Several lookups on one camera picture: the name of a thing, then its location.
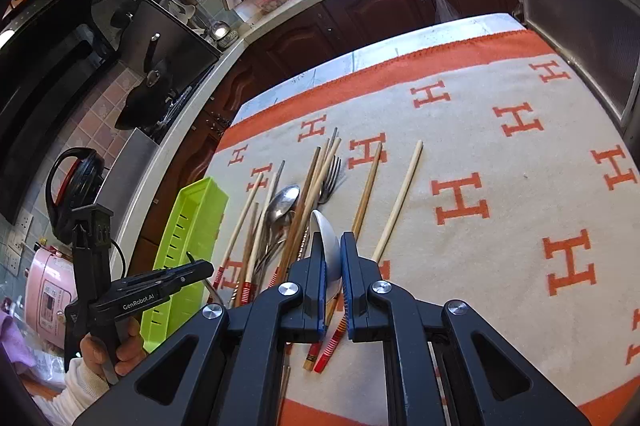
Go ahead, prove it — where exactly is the brown chopstick striped end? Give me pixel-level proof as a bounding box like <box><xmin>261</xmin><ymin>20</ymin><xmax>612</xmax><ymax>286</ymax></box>
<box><xmin>303</xmin><ymin>315</ymin><xmax>347</xmax><ymax>373</ymax></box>

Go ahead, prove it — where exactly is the green plastic utensil tray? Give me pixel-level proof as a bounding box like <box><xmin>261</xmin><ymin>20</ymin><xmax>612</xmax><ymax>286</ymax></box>
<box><xmin>141</xmin><ymin>178</ymin><xmax>228</xmax><ymax>352</ymax></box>

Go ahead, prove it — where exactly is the white ceramic soup spoon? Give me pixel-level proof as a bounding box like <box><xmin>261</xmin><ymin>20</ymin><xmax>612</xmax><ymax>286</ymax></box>
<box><xmin>310</xmin><ymin>210</ymin><xmax>342</xmax><ymax>299</ymax></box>

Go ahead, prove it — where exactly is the pale chopstick orange end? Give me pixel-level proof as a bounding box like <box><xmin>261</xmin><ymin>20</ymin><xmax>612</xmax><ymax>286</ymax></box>
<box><xmin>213</xmin><ymin>172</ymin><xmax>265</xmax><ymax>289</ymax></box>

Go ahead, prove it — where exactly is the pale chopstick red end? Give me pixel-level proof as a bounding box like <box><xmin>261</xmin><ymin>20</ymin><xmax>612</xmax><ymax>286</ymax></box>
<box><xmin>290</xmin><ymin>129</ymin><xmax>341</xmax><ymax>265</ymax></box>

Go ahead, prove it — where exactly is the pale wooden chopstick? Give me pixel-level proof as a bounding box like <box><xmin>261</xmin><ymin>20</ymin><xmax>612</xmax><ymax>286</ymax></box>
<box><xmin>372</xmin><ymin>140</ymin><xmax>423</xmax><ymax>263</ymax></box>

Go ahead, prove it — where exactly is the steel fork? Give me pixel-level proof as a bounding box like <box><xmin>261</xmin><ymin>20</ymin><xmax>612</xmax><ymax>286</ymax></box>
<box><xmin>299</xmin><ymin>154</ymin><xmax>343</xmax><ymax>227</ymax></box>

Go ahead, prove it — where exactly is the dark brown chopstick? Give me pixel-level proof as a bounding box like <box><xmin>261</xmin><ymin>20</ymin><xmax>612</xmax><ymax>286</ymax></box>
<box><xmin>326</xmin><ymin>143</ymin><xmax>383</xmax><ymax>325</ymax></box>

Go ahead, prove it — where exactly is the brown wooden chopstick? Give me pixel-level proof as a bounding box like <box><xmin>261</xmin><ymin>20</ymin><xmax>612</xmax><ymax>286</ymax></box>
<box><xmin>270</xmin><ymin>146</ymin><xmax>322</xmax><ymax>287</ymax></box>

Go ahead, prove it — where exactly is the steel twisted chopstick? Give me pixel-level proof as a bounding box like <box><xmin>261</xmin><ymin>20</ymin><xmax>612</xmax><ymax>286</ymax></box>
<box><xmin>244</xmin><ymin>159</ymin><xmax>286</xmax><ymax>292</ymax></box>

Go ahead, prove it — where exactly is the large steel spoon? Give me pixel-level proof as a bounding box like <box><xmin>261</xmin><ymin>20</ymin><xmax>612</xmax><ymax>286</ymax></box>
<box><xmin>266</xmin><ymin>184</ymin><xmax>300</xmax><ymax>247</ymax></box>

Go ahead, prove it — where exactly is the left hand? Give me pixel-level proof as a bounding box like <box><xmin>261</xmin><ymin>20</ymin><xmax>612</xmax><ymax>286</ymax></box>
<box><xmin>79</xmin><ymin>317</ymin><xmax>149</xmax><ymax>380</ymax></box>

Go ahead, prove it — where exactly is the black round appliance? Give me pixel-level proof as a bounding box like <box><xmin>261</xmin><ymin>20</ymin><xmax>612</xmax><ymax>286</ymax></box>
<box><xmin>46</xmin><ymin>147</ymin><xmax>105</xmax><ymax>245</ymax></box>

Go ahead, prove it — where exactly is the pink rice cooker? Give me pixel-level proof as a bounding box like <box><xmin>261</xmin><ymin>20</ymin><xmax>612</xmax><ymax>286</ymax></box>
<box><xmin>25</xmin><ymin>247</ymin><xmax>76</xmax><ymax>349</ymax></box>

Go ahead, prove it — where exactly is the black wok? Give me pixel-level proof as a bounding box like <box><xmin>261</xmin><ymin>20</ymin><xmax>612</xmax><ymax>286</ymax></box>
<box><xmin>115</xmin><ymin>32</ymin><xmax>174</xmax><ymax>130</ymax></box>

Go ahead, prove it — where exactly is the black range hood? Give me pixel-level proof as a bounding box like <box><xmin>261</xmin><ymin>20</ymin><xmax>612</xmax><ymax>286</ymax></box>
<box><xmin>1</xmin><ymin>0</ymin><xmax>116</xmax><ymax>224</ymax></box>

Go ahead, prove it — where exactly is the orange white H-pattern cloth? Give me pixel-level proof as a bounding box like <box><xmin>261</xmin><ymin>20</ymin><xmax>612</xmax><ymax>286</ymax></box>
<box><xmin>208</xmin><ymin>22</ymin><xmax>639</xmax><ymax>425</ymax></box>

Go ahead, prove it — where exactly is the white plastic bag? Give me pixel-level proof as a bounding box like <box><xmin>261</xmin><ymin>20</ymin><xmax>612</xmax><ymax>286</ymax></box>
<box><xmin>435</xmin><ymin>0</ymin><xmax>460</xmax><ymax>24</ymax></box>

